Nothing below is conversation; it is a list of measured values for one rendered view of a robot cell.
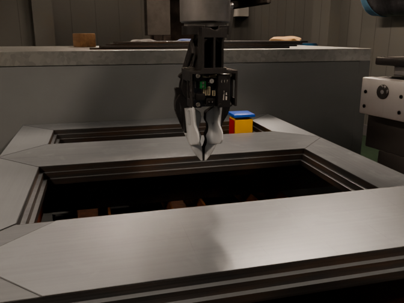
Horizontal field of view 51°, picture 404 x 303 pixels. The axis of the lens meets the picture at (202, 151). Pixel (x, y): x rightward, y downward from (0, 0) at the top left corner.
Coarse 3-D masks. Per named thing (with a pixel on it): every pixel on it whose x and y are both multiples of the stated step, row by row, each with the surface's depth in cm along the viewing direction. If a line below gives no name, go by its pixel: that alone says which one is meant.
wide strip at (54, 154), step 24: (48, 144) 98; (72, 144) 98; (96, 144) 98; (120, 144) 98; (144, 144) 98; (168, 144) 98; (216, 144) 98; (240, 144) 98; (264, 144) 98; (288, 144) 98
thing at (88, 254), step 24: (96, 216) 59; (72, 240) 52; (96, 240) 52; (120, 240) 52; (72, 264) 47; (96, 264) 47; (120, 264) 47; (48, 288) 42; (72, 288) 42; (96, 288) 42
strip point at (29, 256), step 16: (48, 224) 56; (16, 240) 52; (32, 240) 52; (48, 240) 52; (0, 256) 48; (16, 256) 48; (32, 256) 48; (48, 256) 48; (0, 272) 45; (16, 272) 45; (32, 272) 45; (48, 272) 45; (32, 288) 42
